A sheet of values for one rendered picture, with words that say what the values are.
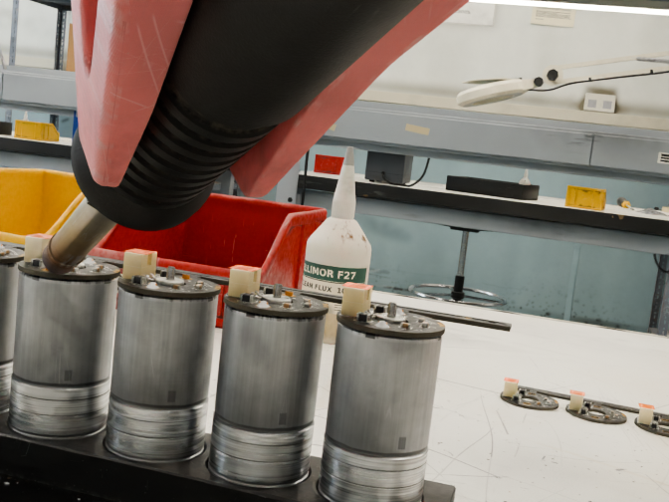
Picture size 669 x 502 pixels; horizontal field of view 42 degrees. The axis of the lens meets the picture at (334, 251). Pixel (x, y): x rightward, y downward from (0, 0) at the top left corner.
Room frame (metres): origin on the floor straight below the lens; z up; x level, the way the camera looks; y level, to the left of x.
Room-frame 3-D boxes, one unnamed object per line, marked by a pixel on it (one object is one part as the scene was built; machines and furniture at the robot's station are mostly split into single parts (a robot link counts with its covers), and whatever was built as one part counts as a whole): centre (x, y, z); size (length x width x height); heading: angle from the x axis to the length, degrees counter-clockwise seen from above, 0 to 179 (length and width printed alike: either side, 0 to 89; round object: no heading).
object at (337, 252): (0.45, 0.00, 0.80); 0.03 x 0.03 x 0.10
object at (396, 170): (2.65, -0.14, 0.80); 0.15 x 0.12 x 0.10; 166
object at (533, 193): (2.65, -0.45, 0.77); 0.24 x 0.16 x 0.04; 61
